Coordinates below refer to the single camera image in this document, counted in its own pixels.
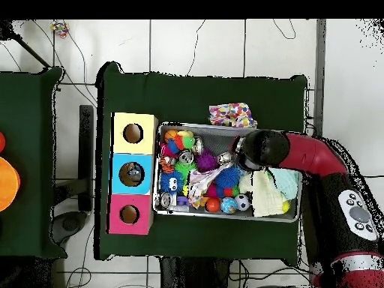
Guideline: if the polka dot cloth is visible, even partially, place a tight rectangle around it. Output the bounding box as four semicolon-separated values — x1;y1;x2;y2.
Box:
187;166;227;200
208;101;259;129

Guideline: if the blue spiky ball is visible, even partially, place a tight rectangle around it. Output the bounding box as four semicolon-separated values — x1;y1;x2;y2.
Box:
215;166;242;191
158;172;185;194

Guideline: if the clear plastic bottle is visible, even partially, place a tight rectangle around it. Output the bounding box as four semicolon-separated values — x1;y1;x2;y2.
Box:
124;167;144;183

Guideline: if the white knitted cloth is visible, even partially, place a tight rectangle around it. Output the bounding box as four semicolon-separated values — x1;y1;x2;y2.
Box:
239;169;290;218

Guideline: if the mint green knitted cloth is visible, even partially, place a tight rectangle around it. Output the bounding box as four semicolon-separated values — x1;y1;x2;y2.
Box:
266;167;301;201

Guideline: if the wooden box with three holes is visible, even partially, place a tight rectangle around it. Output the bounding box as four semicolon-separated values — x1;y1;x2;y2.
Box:
107;112;160;236

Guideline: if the purple spiky ball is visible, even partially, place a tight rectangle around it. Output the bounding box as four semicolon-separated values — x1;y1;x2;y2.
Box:
196;149;219;173

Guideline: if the rainbow spiky caterpillar toy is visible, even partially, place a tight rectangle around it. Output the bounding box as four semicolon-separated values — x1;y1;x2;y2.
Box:
160;129;196;158

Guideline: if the orange striped tiger toy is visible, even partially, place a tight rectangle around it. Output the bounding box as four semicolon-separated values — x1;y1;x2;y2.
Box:
155;155;176;176

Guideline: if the small red ball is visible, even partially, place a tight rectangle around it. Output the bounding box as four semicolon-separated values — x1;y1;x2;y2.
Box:
205;197;222;214

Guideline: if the small globe print ball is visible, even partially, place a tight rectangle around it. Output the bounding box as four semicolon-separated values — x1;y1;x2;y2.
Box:
220;197;239;215

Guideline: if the small soccer ball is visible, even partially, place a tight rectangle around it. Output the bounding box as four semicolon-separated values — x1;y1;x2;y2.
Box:
234;193;252;212

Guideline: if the green cloth side table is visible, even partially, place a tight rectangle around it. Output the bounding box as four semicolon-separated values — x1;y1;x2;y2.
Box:
0;65;66;259

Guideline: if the orange round object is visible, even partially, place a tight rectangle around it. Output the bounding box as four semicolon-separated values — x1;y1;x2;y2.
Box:
0;155;22;213

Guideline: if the small colourful floor toy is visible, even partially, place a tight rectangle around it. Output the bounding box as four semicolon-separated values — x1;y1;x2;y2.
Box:
50;20;70;38

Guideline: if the clear wire mesh bin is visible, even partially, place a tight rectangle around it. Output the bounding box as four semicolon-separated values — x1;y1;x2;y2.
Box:
152;121;304;224

